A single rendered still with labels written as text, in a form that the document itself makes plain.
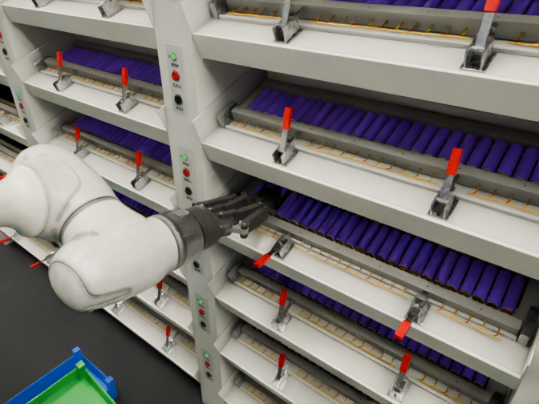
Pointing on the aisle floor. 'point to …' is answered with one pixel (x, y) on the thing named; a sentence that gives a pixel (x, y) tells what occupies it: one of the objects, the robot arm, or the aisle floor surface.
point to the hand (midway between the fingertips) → (264, 199)
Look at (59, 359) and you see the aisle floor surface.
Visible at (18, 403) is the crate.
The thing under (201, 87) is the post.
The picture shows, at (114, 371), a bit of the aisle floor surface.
